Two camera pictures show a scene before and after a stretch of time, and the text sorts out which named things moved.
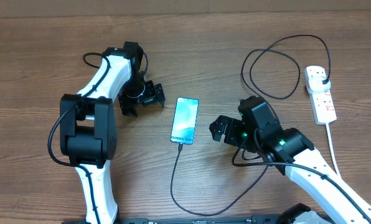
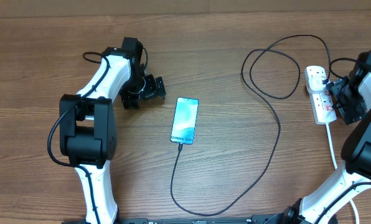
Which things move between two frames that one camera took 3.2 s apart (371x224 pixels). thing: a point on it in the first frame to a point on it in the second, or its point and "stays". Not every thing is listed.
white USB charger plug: [315, 84] stays
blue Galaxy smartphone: [184, 121] stays
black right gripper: [232, 126] to [348, 111]
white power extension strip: [322, 102] stays
